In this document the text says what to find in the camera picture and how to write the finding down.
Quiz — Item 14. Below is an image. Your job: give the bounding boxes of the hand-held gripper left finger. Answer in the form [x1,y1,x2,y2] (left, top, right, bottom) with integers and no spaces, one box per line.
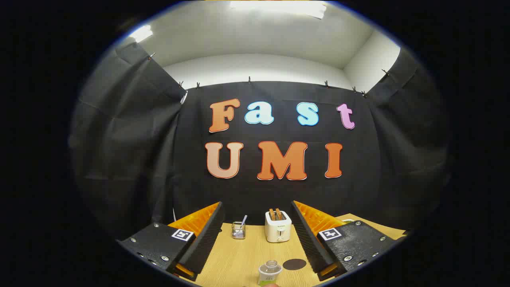
[116,201,225,282]

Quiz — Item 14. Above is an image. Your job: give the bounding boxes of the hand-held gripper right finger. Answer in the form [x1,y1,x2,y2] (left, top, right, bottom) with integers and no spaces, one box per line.
[290,201,399,281]

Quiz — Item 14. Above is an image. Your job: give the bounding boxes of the clear juice bottle white label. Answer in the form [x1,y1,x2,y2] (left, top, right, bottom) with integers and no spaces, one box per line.
[258,260,282,286]

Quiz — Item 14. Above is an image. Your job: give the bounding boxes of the white toaster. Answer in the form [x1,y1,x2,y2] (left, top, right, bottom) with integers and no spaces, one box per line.
[265,210,292,243]

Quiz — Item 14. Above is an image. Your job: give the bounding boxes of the wooden table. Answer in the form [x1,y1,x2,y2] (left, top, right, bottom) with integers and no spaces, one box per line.
[179,213,408,287]

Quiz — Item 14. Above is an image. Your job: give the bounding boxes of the black backdrop cloth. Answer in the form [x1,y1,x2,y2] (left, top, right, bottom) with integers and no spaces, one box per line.
[69,42,453,240]

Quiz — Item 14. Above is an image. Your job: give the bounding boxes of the row of black cloth clips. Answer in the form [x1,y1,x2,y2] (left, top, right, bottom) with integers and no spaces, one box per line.
[148,52,391,98]

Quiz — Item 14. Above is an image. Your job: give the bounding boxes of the small ceiling light panel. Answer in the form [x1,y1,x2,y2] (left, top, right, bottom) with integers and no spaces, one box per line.
[129,25,153,43]

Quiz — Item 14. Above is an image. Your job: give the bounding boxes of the large ceiling light panel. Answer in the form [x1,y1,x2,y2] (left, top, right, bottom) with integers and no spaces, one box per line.
[230,1,327,20]

